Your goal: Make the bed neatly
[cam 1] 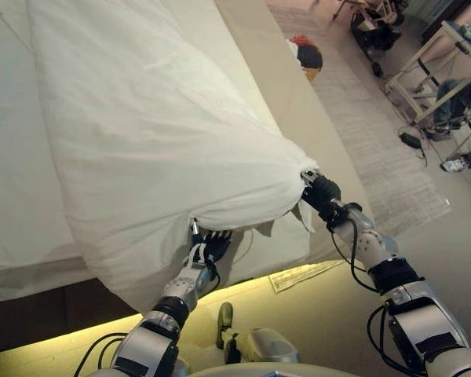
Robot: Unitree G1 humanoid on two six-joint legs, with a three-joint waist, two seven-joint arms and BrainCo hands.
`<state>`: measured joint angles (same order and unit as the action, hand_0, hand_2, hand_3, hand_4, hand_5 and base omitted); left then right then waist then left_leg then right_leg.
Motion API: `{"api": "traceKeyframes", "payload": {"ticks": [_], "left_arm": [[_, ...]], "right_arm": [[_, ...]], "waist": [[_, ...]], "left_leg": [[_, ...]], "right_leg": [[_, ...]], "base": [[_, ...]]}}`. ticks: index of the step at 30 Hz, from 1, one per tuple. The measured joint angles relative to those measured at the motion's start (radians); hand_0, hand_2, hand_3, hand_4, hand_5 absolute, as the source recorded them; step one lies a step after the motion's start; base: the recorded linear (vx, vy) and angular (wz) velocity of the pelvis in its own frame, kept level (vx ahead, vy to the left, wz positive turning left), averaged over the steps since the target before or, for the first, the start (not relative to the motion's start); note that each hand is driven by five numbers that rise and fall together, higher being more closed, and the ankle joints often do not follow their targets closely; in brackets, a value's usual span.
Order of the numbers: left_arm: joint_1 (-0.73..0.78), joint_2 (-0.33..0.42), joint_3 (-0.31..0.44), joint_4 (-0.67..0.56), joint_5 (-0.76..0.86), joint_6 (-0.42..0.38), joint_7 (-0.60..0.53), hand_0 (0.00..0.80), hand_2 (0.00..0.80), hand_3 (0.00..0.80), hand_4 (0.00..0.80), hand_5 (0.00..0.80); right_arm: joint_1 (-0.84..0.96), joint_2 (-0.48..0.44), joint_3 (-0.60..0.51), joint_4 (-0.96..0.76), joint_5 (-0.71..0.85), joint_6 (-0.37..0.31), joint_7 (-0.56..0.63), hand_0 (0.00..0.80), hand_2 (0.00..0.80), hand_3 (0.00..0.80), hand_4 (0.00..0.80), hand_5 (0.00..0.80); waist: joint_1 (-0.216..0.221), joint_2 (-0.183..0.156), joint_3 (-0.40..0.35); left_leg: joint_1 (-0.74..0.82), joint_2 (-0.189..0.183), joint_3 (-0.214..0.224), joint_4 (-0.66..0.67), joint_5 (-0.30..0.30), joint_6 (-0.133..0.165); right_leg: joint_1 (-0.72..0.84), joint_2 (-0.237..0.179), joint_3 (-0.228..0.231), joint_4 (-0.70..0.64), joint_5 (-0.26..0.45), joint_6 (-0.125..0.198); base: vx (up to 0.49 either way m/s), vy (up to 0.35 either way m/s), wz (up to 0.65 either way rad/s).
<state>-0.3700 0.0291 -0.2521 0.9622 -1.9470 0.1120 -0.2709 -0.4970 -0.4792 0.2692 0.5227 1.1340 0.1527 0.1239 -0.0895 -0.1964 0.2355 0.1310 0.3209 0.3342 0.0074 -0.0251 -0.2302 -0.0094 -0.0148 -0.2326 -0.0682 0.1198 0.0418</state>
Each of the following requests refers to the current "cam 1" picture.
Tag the brown tufted bed frame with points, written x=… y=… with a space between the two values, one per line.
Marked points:
x=43 y=310

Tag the mattress with white sheet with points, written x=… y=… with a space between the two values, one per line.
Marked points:
x=15 y=176

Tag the light striped rug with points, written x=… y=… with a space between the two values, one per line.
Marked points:
x=369 y=129

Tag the white sneaker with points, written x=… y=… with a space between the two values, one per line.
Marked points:
x=455 y=164

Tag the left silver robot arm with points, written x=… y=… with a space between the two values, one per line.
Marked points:
x=153 y=337

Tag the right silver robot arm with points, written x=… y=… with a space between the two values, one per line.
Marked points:
x=416 y=314

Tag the left robot hand black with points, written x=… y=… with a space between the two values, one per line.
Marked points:
x=214 y=247

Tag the left dark robot foot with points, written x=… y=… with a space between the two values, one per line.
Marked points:
x=225 y=318

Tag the white printed mattress label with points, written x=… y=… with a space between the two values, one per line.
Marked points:
x=306 y=277

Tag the right robot hand black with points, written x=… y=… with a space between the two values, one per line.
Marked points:
x=326 y=190

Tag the black power adapter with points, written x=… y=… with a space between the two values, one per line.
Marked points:
x=410 y=139

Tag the white duvet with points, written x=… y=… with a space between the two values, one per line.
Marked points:
x=161 y=129

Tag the black stroller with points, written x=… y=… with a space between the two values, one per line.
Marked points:
x=373 y=35

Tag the white frame table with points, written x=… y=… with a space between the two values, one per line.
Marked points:
x=396 y=88

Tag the blue denim cloth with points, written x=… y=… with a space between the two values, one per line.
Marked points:
x=451 y=94

